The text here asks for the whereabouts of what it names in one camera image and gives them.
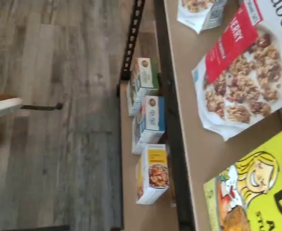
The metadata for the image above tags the black metal stand foot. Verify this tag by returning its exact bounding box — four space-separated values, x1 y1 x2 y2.
22 103 64 113

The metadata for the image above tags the green Bobo's apple pie box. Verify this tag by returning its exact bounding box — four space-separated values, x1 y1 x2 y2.
202 127 282 231

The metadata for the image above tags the yellow cereal box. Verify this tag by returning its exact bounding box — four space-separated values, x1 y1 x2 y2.
135 143 171 205

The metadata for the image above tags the red white granola cereal box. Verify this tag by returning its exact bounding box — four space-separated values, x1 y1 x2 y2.
191 0 282 141

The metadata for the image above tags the green cereal box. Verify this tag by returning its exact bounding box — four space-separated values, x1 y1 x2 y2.
127 57 160 117

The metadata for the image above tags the orange label granola bag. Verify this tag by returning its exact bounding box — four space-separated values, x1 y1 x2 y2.
176 0 228 35

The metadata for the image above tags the beige snack shelf board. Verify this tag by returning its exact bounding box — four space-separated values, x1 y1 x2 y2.
163 0 282 231

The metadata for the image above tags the blue cereal box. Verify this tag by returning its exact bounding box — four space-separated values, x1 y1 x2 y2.
131 95 166 155

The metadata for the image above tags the white patterned cartons group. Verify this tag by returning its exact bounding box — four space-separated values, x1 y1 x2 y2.
120 31 180 231

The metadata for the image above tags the black metal shelf rack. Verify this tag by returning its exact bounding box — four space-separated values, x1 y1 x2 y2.
116 0 196 231

